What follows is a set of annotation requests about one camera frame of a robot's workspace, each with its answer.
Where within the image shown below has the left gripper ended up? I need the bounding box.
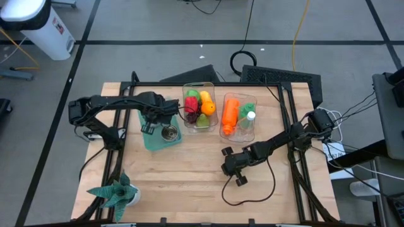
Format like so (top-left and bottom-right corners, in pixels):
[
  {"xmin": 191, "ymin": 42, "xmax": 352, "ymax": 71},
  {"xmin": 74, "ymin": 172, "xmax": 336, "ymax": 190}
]
[{"xmin": 140, "ymin": 91, "xmax": 181, "ymax": 135}]

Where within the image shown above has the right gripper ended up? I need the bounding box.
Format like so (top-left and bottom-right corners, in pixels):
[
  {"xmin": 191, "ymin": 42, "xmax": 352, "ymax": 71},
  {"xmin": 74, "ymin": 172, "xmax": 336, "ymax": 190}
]
[{"xmin": 220, "ymin": 146, "xmax": 253, "ymax": 187}]

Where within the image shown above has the clear plastic bin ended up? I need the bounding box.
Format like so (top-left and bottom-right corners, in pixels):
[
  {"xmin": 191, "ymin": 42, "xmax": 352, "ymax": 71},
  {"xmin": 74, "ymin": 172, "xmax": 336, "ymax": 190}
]
[
  {"xmin": 219, "ymin": 92, "xmax": 258, "ymax": 143},
  {"xmin": 182, "ymin": 81, "xmax": 219, "ymax": 133}
]

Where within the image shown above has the silver lid tin can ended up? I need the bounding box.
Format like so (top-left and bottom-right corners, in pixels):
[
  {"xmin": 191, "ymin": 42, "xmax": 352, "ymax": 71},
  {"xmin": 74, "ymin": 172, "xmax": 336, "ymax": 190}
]
[{"xmin": 160, "ymin": 124, "xmax": 179, "ymax": 143}]

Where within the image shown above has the red toy bell pepper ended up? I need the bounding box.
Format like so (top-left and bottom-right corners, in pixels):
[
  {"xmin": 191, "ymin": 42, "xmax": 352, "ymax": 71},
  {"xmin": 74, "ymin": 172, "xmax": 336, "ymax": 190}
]
[{"xmin": 184, "ymin": 96, "xmax": 199, "ymax": 114}]

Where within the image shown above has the teal translucent plastic tray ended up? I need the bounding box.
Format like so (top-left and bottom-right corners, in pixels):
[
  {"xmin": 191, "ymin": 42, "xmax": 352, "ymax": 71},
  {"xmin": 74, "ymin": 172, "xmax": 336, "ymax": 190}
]
[{"xmin": 138, "ymin": 96, "xmax": 183, "ymax": 151}]

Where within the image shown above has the olive green toy pear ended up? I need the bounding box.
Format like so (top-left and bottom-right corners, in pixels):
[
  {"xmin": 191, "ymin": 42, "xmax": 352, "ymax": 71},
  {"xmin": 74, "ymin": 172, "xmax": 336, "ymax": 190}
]
[{"xmin": 196, "ymin": 113, "xmax": 210, "ymax": 128}]

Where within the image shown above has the orange plastic bottle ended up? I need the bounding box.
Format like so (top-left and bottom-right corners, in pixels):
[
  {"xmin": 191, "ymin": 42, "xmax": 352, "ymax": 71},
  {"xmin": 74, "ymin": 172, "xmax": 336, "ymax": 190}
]
[{"xmin": 221, "ymin": 98, "xmax": 241, "ymax": 136}]

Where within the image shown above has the clear white-capped water bottle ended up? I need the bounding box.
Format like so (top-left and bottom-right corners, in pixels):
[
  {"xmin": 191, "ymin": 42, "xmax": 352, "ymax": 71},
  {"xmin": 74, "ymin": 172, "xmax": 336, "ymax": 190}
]
[{"xmin": 235, "ymin": 110, "xmax": 256, "ymax": 141}]

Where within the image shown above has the toy orange fruit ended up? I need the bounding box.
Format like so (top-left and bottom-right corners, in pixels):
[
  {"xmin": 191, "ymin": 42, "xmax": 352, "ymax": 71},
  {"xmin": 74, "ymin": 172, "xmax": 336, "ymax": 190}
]
[{"xmin": 201, "ymin": 100, "xmax": 217, "ymax": 117}]

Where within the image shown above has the green plastic bottle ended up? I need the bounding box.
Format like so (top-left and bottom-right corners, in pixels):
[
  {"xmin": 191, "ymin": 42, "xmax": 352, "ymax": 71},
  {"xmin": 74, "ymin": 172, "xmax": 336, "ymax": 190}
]
[{"xmin": 239, "ymin": 102, "xmax": 256, "ymax": 129}]

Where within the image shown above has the black flat panel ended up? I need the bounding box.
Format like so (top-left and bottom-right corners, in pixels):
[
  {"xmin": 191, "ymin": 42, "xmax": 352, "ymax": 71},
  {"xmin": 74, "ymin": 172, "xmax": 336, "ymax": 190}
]
[{"xmin": 160, "ymin": 64, "xmax": 221, "ymax": 83}]

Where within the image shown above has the white plant pot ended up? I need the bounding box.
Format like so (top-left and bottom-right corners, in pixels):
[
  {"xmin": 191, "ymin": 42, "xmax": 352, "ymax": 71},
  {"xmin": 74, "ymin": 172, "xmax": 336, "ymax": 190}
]
[{"xmin": 128, "ymin": 184, "xmax": 142, "ymax": 207}]

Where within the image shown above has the teal artificial plant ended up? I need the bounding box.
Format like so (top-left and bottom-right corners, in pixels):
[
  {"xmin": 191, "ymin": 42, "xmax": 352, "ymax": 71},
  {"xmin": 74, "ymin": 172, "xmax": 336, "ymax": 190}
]
[{"xmin": 86, "ymin": 170, "xmax": 140, "ymax": 223}]

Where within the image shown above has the black mesh computer case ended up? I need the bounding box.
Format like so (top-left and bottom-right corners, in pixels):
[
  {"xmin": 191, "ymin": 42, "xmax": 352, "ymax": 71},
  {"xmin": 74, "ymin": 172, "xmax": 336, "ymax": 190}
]
[{"xmin": 240, "ymin": 64, "xmax": 323, "ymax": 107}]

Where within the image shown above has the white label sheet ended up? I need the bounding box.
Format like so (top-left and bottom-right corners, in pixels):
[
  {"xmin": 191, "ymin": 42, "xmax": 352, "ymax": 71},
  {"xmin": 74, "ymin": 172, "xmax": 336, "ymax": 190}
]
[{"xmin": 322, "ymin": 141, "xmax": 347, "ymax": 163}]

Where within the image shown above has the black beam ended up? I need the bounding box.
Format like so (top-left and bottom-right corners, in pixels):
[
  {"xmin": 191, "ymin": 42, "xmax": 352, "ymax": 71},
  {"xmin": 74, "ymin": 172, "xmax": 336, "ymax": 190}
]
[{"xmin": 328, "ymin": 139, "xmax": 389, "ymax": 173}]

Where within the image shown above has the light grey chair foot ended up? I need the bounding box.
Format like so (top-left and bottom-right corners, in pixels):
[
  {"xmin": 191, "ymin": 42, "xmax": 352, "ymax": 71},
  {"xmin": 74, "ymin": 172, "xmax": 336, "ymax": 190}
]
[{"xmin": 348, "ymin": 178, "xmax": 381, "ymax": 199}]

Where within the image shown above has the white trash bin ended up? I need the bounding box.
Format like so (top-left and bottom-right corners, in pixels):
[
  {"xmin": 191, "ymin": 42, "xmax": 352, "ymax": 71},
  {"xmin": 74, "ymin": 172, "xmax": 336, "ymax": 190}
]
[{"xmin": 0, "ymin": 0, "xmax": 76, "ymax": 61}]

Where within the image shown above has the grey power strip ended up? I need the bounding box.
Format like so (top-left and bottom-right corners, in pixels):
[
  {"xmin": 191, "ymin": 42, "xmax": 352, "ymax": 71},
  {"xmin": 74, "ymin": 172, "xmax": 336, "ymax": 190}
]
[{"xmin": 0, "ymin": 68, "xmax": 35, "ymax": 81}]

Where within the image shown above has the black floor equipment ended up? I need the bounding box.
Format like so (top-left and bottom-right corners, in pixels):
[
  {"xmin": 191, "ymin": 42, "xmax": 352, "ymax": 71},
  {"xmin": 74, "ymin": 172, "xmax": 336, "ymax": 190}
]
[{"xmin": 0, "ymin": 98, "xmax": 13, "ymax": 122}]

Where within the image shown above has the grey cabinet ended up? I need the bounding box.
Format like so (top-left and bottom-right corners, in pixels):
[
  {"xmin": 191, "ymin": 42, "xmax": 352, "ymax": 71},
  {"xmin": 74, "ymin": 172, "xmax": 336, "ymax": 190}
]
[{"xmin": 371, "ymin": 71, "xmax": 404, "ymax": 161}]

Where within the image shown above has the black device on cabinet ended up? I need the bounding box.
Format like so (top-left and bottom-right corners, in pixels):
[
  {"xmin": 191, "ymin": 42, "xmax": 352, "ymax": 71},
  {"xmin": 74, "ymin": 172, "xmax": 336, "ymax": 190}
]
[{"xmin": 383, "ymin": 65, "xmax": 404, "ymax": 108}]

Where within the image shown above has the black aluminium table frame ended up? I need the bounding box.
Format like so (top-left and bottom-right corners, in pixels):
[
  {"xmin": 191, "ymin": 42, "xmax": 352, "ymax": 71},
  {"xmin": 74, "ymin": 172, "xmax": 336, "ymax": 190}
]
[{"xmin": 74, "ymin": 71, "xmax": 341, "ymax": 227}]

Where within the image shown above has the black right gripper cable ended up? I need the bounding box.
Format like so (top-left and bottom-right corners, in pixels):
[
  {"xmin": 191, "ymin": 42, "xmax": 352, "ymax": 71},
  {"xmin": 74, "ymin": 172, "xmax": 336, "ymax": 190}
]
[{"xmin": 220, "ymin": 157, "xmax": 277, "ymax": 206}]

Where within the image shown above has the black coiled hanging cable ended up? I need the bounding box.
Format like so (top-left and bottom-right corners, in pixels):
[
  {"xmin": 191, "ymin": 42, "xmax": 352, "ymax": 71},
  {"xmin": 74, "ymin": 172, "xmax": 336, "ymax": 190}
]
[{"xmin": 229, "ymin": 0, "xmax": 258, "ymax": 77}]

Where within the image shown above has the thin black floor cable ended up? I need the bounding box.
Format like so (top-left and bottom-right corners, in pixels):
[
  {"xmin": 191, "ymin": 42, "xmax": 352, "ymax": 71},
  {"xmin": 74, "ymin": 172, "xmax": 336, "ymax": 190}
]
[{"xmin": 181, "ymin": 0, "xmax": 222, "ymax": 16}]

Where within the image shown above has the white cable bundle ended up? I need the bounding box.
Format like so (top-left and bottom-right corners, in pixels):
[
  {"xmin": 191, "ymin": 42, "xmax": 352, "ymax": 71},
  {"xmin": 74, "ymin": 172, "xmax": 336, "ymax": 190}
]
[{"xmin": 317, "ymin": 107, "xmax": 344, "ymax": 143}]

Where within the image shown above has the yellow hanging cable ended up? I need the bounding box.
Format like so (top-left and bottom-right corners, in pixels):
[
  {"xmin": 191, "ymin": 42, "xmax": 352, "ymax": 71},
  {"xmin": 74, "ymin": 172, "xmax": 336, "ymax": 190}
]
[{"xmin": 290, "ymin": 0, "xmax": 312, "ymax": 72}]

